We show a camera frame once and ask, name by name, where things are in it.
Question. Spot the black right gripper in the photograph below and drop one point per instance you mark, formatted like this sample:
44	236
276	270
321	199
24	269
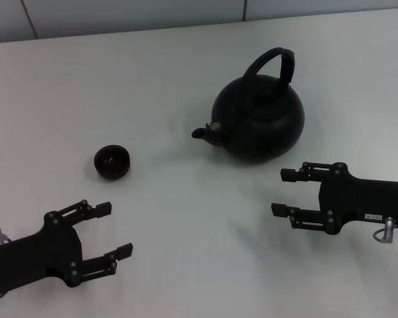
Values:
361	198

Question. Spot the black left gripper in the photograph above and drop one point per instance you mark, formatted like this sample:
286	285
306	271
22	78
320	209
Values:
36	255

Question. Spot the small black teacup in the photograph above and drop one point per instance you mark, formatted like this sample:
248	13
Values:
112	163

